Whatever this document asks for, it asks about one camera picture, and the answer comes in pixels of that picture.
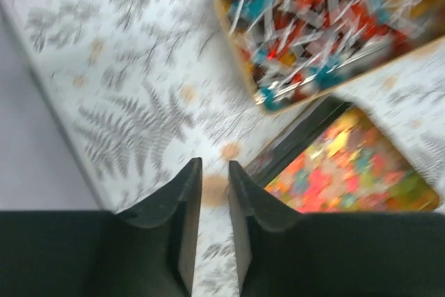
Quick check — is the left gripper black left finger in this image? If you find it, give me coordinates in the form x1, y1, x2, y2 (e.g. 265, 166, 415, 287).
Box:
100, 158, 202, 296

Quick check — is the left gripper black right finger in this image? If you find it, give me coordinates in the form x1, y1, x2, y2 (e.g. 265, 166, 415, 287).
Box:
229, 161, 334, 296

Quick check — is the tin of gummy candies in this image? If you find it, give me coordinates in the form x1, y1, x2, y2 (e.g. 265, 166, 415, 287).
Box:
245, 97, 440, 213

